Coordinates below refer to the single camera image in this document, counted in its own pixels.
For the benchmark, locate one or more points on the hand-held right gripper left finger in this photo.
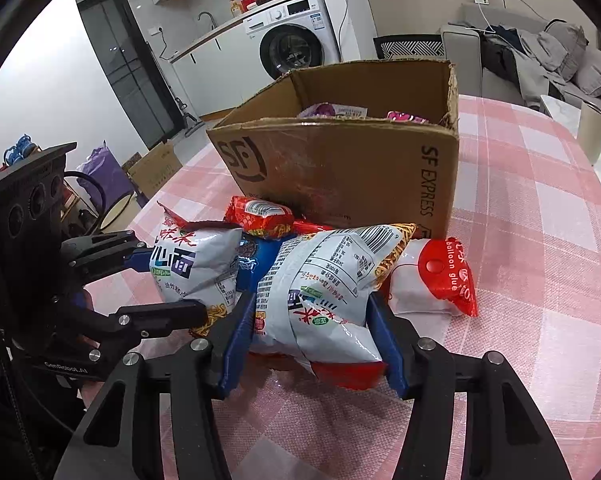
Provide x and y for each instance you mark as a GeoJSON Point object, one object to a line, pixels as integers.
{"type": "Point", "coordinates": [235, 350]}

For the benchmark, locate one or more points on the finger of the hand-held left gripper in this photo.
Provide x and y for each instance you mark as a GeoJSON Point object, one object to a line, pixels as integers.
{"type": "Point", "coordinates": [150, 317]}
{"type": "Point", "coordinates": [105, 252]}

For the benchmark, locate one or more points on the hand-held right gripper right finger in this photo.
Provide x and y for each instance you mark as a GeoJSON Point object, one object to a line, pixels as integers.
{"type": "Point", "coordinates": [390, 355]}

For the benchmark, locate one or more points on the white red noodle packet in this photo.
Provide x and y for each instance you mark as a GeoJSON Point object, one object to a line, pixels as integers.
{"type": "Point", "coordinates": [200, 265]}
{"type": "Point", "coordinates": [320, 300]}

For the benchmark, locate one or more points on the white packet with red top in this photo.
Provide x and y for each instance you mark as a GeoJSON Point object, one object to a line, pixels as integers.
{"type": "Point", "coordinates": [430, 280]}

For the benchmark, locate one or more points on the blue snack packet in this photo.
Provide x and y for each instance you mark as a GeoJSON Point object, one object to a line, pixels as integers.
{"type": "Point", "coordinates": [255, 260]}

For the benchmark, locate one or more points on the red snack packet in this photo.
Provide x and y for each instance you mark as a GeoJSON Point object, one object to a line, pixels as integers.
{"type": "Point", "coordinates": [260, 215]}

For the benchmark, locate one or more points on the brown cardboard box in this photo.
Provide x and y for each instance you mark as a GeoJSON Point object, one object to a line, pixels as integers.
{"type": "Point", "coordinates": [340, 175]}

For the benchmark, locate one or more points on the pink snack packet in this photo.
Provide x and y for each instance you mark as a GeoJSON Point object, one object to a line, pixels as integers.
{"type": "Point", "coordinates": [405, 117]}

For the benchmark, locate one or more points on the purple snack packet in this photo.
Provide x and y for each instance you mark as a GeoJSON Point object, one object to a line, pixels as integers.
{"type": "Point", "coordinates": [325, 110]}

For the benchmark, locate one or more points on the round white stool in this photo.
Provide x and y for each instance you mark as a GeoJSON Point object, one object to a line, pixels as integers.
{"type": "Point", "coordinates": [118, 212]}

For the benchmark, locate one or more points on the purple bag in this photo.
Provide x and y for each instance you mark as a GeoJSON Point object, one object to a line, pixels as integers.
{"type": "Point", "coordinates": [105, 170]}

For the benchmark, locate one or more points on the cardboard box with print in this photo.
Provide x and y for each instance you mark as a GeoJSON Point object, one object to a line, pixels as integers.
{"type": "Point", "coordinates": [155, 170]}

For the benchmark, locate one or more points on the blue toy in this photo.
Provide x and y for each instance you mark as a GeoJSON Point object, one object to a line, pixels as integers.
{"type": "Point", "coordinates": [20, 150]}

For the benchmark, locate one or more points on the pink checked tablecloth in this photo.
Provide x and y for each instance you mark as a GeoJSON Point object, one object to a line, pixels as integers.
{"type": "Point", "coordinates": [520, 270]}

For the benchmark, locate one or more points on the white base cabinet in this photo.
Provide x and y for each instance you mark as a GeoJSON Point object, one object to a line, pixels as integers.
{"type": "Point", "coordinates": [215, 70]}

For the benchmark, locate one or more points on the curved metal faucet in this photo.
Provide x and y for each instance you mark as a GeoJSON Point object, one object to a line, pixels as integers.
{"type": "Point", "coordinates": [208, 17]}

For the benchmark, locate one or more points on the yellow soap bottle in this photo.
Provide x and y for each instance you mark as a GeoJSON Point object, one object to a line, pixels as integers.
{"type": "Point", "coordinates": [234, 6]}

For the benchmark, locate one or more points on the white washing machine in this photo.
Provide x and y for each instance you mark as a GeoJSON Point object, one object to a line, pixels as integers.
{"type": "Point", "coordinates": [290, 35]}

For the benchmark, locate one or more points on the red box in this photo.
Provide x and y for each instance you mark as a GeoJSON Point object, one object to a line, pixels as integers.
{"type": "Point", "coordinates": [254, 1]}

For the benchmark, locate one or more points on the white coffee table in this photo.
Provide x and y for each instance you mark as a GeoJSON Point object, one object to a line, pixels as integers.
{"type": "Point", "coordinates": [560, 110]}

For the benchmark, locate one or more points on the beige mug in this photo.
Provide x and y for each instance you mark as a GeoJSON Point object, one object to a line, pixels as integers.
{"type": "Point", "coordinates": [593, 132]}

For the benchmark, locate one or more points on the grey sofa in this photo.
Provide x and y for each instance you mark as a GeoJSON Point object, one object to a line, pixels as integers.
{"type": "Point", "coordinates": [460, 60]}

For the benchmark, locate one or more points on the herringbone patterned basket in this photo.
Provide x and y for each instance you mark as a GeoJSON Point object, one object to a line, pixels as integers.
{"type": "Point", "coordinates": [408, 49]}

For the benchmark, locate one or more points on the grey jacket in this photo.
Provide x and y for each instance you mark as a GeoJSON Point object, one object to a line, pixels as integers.
{"type": "Point", "coordinates": [535, 70]}

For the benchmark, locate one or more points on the black clothes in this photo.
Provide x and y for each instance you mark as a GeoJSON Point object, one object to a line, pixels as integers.
{"type": "Point", "coordinates": [498, 50]}

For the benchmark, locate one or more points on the light grey pillow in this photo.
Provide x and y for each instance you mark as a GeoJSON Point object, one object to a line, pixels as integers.
{"type": "Point", "coordinates": [598, 72]}

